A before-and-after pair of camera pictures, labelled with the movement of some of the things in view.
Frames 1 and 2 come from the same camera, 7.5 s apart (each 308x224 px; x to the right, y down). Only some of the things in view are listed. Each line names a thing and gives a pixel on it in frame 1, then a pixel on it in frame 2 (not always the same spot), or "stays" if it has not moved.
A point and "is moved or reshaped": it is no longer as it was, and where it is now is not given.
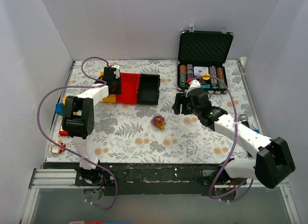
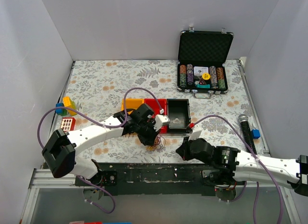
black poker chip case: x=202 y=55 stays
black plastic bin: x=148 y=89 → x=179 y=112
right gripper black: x=182 y=104 → x=184 y=150
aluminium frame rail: x=55 y=178 stays
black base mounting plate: x=159 y=178 stays
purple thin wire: x=157 y=115 is moved or reshaped
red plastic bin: x=129 y=83 → x=153 y=103
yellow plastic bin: x=111 y=98 → x=134 y=103
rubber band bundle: x=160 y=125 is moved or reshaped
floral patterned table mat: x=127 y=132 stays
